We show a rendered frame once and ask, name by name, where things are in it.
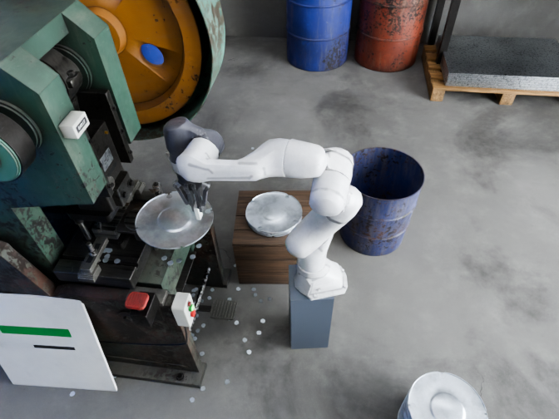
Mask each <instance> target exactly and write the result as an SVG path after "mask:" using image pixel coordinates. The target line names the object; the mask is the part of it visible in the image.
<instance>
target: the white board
mask: <svg viewBox="0 0 559 419"><path fill-rule="evenodd" d="M0 364H1V366H2V368H3V370H4V371H5V373H6V374H7V376H8V377H9V379H10V380H11V382H12V384H17V385H28V386H41V387H65V388H77V389H89V390H102V391H114V392H117V386H116V383H115V381H114V378H113V376H112V374H111V370H110V368H109V366H108V364H107V361H106V358H105V356H104V353H103V351H102V349H101V345H100V343H99V341H98V338H97V336H96V333H95V330H94V328H93V326H92V322H91V320H90V318H89V316H88V313H87V310H86V308H85V305H84V303H82V302H81V301H79V300H75V299H67V298H54V297H47V296H39V295H30V294H14V293H0Z"/></svg>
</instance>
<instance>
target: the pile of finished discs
mask: <svg viewBox="0 0 559 419"><path fill-rule="evenodd" d="M245 217H246V221H247V224H248V225H249V226H250V228H251V229H252V230H254V231H255V232H256V233H257V234H260V235H263V236H267V237H272V236H274V237H280V236H284V235H287V234H289V233H290V231H291V230H292V229H293V228H294V227H295V226H296V225H297V224H298V223H299V222H300V221H301V220H302V207H301V204H300V203H299V201H298V200H297V199H296V198H295V197H293V196H292V195H290V196H288V195H287V194H286V193H283V192H277V191H272V192H266V193H263V194H261V195H258V196H256V197H254V198H253V200H252V201H251V202H250V203H249V204H248V205H247V208H246V211H245Z"/></svg>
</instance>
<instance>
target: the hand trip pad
mask: <svg viewBox="0 0 559 419"><path fill-rule="evenodd" d="M148 300H149V295H148V294H147V293H140V292H131V293H129V294H128V296H127V298H126V301H125V307H126V308H128V309H135V310H142V309H144V308H145V307H146V304H147V302H148Z"/></svg>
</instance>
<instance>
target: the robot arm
mask: <svg viewBox="0 0 559 419"><path fill-rule="evenodd" d="M163 134H164V138H165V142H166V149H167V150H168V151H167V152H166V156H167V158H168V160H169V161H170V163H171V165H172V167H173V170H174V172H176V174H177V177H178V180H175V182H174V184H173V187H174V188H175V189H176V190H177V192H178V193H179V195H180V197H181V198H182V200H183V201H184V203H185V204H186V205H190V206H191V208H192V211H193V212H195V217H196V219H197V220H201V218H202V215H203V214H202V211H203V209H204V208H203V206H205V204H206V201H207V195H208V189H209V188H210V183H207V184H206V183H205V182H206V181H211V180H228V181H257V180H260V179H264V178H267V177H287V178H299V179H303V178H313V183H312V189H311V192H310V197H309V205H310V207H311V209H312V210H311V211H310V212H309V213H308V214H307V215H306V216H305V217H304V218H303V219H302V220H301V221H300V222H299V223H298V224H297V225H296V226H295V227H294V228H293V229H292V230H291V231H290V233H289V235H288V237H287V238H286V240H285V246H286V249H287V250H288V251H289V253H290V254H291V255H293V256H295V257H296V258H297V263H296V268H297V272H296V275H295V276H294V286H295V287H296V288H297V289H298V290H299V291H300V292H301V293H302V294H304V295H305V296H307V297H308V298H309V299H310V300H315V299H320V298H327V297H332V296H335V295H340V294H344V293H345V291H346V289H347V287H348V284H347V276H346V274H345V272H344V270H343V269H342V267H341V266H339V265H338V264H337V263H335V262H333V261H330V260H329V259H327V258H326V254H327V250H328V248H329V245H330V242H331V239H332V238H333V235H334V233H335V232H336V231H338V230H339V229H340V228H342V227H343V226H344V225H346V224H347V223H348V222H349V221H350V220H351V219H352V218H353V217H354V216H355V215H356V214H357V212H358V211H359V209H360V207H361V206H362V203H363V199H362V195H361V193H360V192H359V191H358V190H357V189H356V188H355V187H353V186H352V185H350V182H351V179H352V172H353V167H354V160H353V157H352V156H351V155H350V153H349V152H348V151H346V150H344V149H342V148H338V147H332V148H327V149H324V148H323V147H321V146H320V145H316V144H312V143H309V142H305V141H301V140H295V139H291V140H288V139H283V138H276V139H270V140H268V141H266V142H265V143H263V144H261V145H260V146H259V147H258V148H257V149H256V150H255V151H253V152H252V153H250V154H248V155H247V156H246V157H244V158H242V159H239V160H218V159H219V156H220V154H221V153H222V151H223V150H224V148H225V143H224V141H223V138H222V136H221V135H220V134H219V133H218V132H217V131H214V130H212V129H205V128H202V127H199V126H197V125H195V124H192V123H191V122H190V121H189V120H188V119H187V118H186V117H184V116H179V117H176V118H173V119H170V120H169V121H168V122H167V123H166V124H165V125H164V129H163ZM201 186H202V188H203V196H202V198H201V195H200V187H201ZM183 187H184V188H183ZM194 195H195V197H194Z"/></svg>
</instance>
